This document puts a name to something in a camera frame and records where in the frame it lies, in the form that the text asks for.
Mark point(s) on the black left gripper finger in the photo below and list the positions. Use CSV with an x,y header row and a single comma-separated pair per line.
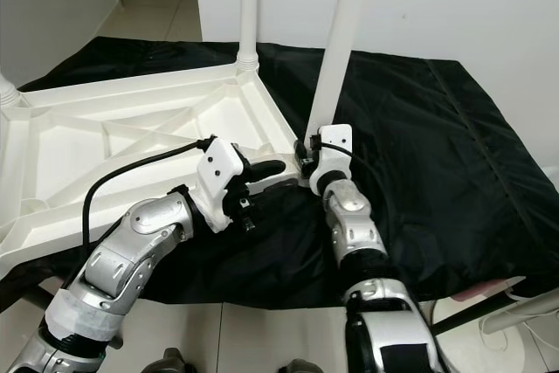
x,y
266,169
272,188

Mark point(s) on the white plastic table leg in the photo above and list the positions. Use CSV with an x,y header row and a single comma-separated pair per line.
x,y
9,93
249,15
336,41

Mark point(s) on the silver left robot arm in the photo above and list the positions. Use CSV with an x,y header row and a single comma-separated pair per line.
x,y
122,255

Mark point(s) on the black fabric table cover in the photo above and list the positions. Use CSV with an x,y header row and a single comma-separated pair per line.
x,y
454,146

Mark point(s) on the grey robot right leg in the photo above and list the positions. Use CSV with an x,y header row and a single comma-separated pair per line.
x,y
297,367

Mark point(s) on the grey robot leg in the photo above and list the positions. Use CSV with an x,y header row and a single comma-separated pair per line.
x,y
166,362
297,367

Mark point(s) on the grey robot left leg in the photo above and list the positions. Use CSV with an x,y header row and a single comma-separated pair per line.
x,y
166,362

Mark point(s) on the dark metal table leg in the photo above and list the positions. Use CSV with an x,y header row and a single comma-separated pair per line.
x,y
480,307
35,296

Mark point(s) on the white floor fan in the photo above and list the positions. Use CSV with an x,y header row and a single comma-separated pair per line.
x,y
507,321

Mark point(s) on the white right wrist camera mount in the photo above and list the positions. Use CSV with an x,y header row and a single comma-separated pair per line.
x,y
334,148

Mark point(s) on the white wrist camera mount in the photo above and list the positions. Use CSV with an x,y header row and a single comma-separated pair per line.
x,y
220,168
334,148

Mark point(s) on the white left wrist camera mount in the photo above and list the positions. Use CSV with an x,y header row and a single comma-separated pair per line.
x,y
220,168

